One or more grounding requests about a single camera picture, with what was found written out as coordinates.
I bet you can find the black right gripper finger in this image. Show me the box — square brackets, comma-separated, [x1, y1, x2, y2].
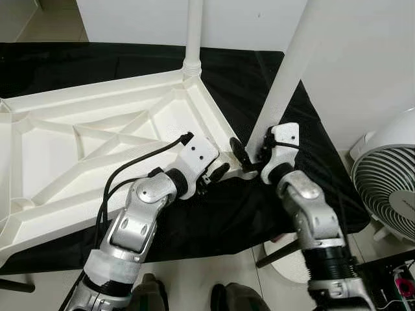
[230, 137, 251, 167]

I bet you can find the white plastic table top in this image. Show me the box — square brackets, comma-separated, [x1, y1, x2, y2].
[0, 70, 260, 263]

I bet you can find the black tablecloth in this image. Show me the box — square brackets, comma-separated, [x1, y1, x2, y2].
[0, 42, 372, 276]

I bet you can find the dark robot right foot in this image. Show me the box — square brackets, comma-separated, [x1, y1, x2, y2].
[211, 283, 270, 311]

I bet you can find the dark robot foot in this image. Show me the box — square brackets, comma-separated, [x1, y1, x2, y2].
[130, 273, 169, 311]
[211, 283, 270, 311]

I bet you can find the dark robot left foot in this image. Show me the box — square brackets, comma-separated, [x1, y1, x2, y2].
[130, 273, 169, 311]

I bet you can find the white round floor fan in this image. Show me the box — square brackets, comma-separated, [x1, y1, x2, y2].
[350, 110, 415, 244]

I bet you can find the black floor stand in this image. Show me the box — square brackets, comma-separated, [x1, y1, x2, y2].
[357, 249, 415, 311]

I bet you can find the pink round reel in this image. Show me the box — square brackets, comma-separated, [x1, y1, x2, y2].
[397, 277, 415, 295]

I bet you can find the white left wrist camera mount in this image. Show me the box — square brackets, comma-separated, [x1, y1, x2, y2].
[175, 135, 220, 198]

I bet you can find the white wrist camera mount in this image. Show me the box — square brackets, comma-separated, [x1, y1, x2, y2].
[175, 135, 220, 198]
[261, 123, 300, 179]

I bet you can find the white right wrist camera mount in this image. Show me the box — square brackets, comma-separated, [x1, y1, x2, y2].
[261, 123, 300, 179]

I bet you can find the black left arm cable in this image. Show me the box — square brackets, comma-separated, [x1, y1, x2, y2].
[94, 132, 195, 247]

